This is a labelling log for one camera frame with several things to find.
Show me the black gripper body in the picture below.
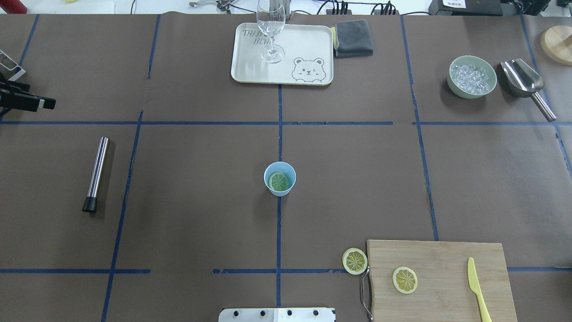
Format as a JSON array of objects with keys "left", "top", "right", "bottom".
[{"left": 0, "top": 80, "right": 41, "bottom": 112}]

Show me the metal stirring stick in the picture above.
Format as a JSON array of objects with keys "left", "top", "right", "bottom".
[{"left": 82, "top": 136, "right": 109, "bottom": 213}]

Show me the yellow lemon half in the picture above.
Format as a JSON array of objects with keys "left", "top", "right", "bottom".
[{"left": 342, "top": 247, "right": 368, "bottom": 275}]

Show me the yellow lemon slice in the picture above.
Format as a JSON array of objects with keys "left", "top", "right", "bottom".
[{"left": 392, "top": 266, "right": 418, "bottom": 295}]

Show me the light blue plastic cup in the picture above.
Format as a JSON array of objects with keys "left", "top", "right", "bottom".
[{"left": 263, "top": 161, "right": 296, "bottom": 196}]

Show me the red bottle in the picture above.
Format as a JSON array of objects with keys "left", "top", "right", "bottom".
[{"left": 0, "top": 0, "right": 27, "bottom": 14}]

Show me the clear wine glass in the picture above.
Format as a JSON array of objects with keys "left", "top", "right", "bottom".
[{"left": 256, "top": 0, "right": 286, "bottom": 64}]

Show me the cream bear tray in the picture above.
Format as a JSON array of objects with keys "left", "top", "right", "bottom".
[{"left": 231, "top": 23, "right": 335, "bottom": 86}]

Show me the green bowl of ice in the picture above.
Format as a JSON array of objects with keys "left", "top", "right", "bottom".
[{"left": 447, "top": 55, "right": 498, "bottom": 99}]

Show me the wooden cutting board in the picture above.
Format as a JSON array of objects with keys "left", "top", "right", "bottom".
[{"left": 366, "top": 240, "right": 517, "bottom": 322}]

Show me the yellow plastic knife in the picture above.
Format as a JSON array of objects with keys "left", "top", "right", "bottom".
[{"left": 467, "top": 257, "right": 492, "bottom": 322}]

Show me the metal ice scoop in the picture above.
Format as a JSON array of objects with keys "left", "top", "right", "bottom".
[{"left": 499, "top": 59, "right": 556, "bottom": 122}]

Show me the wooden mug tree stand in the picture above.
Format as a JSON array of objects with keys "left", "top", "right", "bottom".
[{"left": 541, "top": 25, "right": 572, "bottom": 67}]

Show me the white wire cup rack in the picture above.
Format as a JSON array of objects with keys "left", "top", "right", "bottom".
[{"left": 0, "top": 50, "right": 26, "bottom": 80}]

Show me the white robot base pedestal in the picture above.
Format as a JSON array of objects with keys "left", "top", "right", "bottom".
[{"left": 218, "top": 307, "right": 336, "bottom": 322}]

